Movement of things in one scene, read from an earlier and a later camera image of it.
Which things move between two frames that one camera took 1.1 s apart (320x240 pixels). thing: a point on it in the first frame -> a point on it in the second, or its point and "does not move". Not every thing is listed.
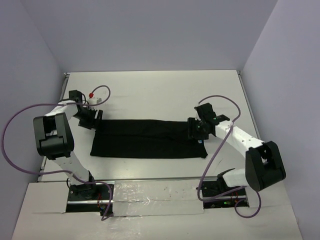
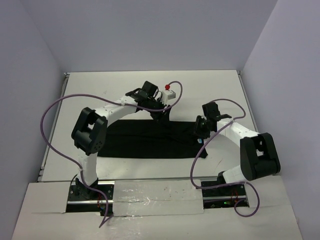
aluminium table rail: x=66 y=77 does not move
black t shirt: x=145 y=139 does not move
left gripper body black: x=87 y=118 -> x=157 y=104
